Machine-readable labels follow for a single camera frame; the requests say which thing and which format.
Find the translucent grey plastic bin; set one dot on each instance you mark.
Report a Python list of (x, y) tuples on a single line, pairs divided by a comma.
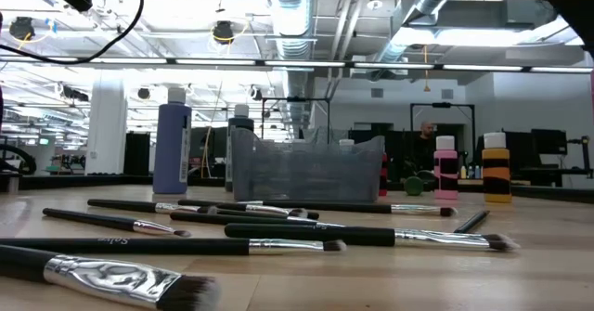
[(306, 176)]

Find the large dark blue paint bottle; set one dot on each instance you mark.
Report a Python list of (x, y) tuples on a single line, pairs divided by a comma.
[(241, 123)]

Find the long black silver-ferrule paintbrush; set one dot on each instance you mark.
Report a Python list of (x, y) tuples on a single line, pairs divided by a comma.
[(325, 207)]

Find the black paintbrush with round bristles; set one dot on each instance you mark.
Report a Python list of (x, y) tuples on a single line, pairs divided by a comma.
[(267, 208)]

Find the thick black fluffy paintbrush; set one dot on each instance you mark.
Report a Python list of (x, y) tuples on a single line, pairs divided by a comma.
[(325, 235)]

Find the large periwinkle paint bottle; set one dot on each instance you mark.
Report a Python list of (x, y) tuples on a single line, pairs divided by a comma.
[(169, 153)]

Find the black paintbrush with short bristles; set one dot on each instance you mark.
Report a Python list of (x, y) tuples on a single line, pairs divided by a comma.
[(120, 205)]

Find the black paintbrush with white lettering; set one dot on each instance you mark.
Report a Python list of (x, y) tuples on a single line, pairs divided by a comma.
[(139, 247)]

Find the small black paintbrush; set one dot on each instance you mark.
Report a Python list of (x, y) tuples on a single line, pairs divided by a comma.
[(471, 222)]

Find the black paintbrush with angled tip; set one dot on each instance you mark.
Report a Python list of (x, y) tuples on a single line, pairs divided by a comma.
[(93, 219)]

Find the wide black paintbrush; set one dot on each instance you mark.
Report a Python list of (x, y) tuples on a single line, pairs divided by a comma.
[(116, 278)]

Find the black robot arm on desk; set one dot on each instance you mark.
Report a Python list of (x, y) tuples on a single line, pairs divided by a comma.
[(585, 155)]

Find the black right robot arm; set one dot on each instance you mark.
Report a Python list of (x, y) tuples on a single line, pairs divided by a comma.
[(566, 0)]

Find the small red paint bottle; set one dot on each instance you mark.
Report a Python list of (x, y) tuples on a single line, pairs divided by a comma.
[(383, 176)]

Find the grey air vent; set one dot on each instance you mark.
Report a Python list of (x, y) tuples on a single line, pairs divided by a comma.
[(377, 93), (447, 94)]

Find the long linear light bar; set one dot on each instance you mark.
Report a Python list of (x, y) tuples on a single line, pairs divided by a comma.
[(213, 62)]

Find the person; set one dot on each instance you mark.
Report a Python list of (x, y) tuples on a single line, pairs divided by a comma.
[(424, 148)]

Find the small pink black-banded bottle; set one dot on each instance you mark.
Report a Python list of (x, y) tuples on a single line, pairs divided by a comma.
[(445, 192)]

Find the black cabinet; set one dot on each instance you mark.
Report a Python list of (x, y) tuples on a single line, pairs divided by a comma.
[(137, 155)]

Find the round white ceiling fixture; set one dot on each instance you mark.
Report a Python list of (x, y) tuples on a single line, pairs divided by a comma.
[(374, 2)]

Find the white square pillar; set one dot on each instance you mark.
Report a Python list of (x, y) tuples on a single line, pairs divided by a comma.
[(107, 130)]

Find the small amber black-banded bottle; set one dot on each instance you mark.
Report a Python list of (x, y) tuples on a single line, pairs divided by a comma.
[(496, 153)]

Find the black computer monitor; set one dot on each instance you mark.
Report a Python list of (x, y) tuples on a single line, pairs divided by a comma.
[(517, 148), (550, 141)]

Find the black desk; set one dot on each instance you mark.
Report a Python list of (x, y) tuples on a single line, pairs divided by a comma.
[(547, 172)]

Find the round spiral metal duct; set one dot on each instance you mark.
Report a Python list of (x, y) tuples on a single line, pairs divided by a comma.
[(292, 18)]

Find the black gantry frame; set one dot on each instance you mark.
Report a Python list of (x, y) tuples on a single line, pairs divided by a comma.
[(441, 105)]

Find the slanted round metal duct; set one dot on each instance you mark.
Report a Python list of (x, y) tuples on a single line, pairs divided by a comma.
[(431, 0)]

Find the rectangular metal duct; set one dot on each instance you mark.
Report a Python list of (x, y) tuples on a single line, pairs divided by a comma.
[(510, 14)]

